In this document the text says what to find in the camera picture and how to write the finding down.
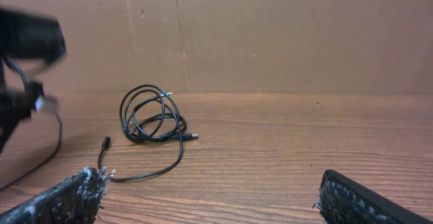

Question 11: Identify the long black usb cable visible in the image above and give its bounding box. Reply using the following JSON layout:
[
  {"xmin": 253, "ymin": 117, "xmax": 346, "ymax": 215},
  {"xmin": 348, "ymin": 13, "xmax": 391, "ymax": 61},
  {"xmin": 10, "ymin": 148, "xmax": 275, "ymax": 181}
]
[{"xmin": 0, "ymin": 112, "xmax": 64, "ymax": 193}]

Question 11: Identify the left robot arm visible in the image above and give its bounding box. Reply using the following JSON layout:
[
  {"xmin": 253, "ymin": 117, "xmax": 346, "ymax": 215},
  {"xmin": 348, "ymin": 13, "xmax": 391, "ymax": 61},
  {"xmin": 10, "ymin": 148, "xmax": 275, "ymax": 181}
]
[{"xmin": 1, "ymin": 8, "xmax": 66, "ymax": 148}]

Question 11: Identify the left arm black supply cable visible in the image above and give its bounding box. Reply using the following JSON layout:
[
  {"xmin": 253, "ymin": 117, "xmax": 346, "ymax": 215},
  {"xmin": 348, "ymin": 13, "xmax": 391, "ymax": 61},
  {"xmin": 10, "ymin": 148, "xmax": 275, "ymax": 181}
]
[{"xmin": 5, "ymin": 57, "xmax": 31, "ymax": 93}]

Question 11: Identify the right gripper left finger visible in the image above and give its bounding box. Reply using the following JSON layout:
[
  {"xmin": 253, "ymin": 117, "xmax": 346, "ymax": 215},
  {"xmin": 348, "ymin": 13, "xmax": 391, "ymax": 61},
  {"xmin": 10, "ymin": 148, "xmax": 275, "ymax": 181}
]
[{"xmin": 1, "ymin": 167, "xmax": 114, "ymax": 224}]

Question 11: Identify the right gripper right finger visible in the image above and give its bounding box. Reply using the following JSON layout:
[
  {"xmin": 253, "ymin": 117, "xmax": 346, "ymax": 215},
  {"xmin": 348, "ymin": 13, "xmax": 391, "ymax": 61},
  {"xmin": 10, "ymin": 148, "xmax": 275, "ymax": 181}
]
[{"xmin": 313, "ymin": 169, "xmax": 432, "ymax": 224}]

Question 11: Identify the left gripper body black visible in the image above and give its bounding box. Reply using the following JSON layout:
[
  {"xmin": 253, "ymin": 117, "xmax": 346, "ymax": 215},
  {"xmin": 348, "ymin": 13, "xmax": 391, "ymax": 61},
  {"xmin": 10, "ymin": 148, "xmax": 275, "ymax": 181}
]
[{"xmin": 1, "ymin": 81, "xmax": 59, "ymax": 151}]

